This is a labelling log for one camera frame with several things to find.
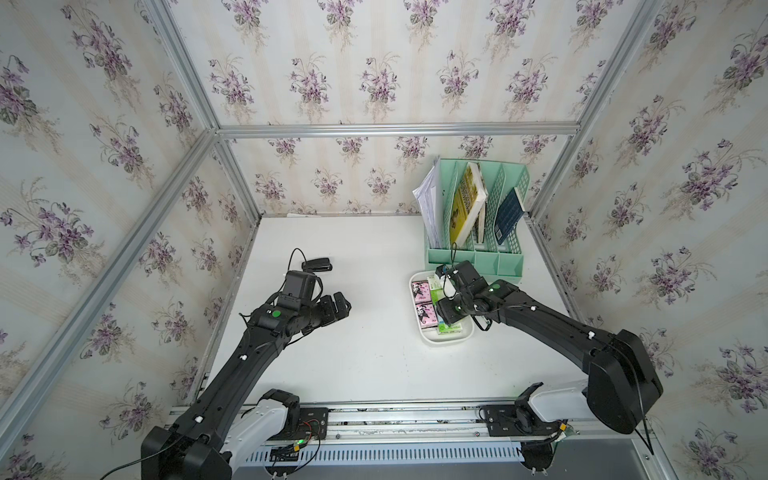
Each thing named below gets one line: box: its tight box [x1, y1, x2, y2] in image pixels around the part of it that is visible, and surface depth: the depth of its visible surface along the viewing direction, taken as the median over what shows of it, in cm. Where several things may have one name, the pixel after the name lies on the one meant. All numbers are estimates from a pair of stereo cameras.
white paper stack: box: [413, 157, 445, 248], surface depth 92 cm
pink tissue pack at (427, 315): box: [415, 302, 438, 329], surface depth 88 cm
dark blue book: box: [494, 187, 525, 245], surface depth 107 cm
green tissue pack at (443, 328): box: [437, 319, 463, 335], surface depth 88 cm
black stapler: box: [301, 257, 333, 272], surface depth 104 cm
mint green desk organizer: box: [424, 158, 530, 281], surface depth 106 cm
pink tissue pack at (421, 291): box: [411, 280, 432, 305], surface depth 93 cm
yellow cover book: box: [449, 162, 488, 249], surface depth 100 cm
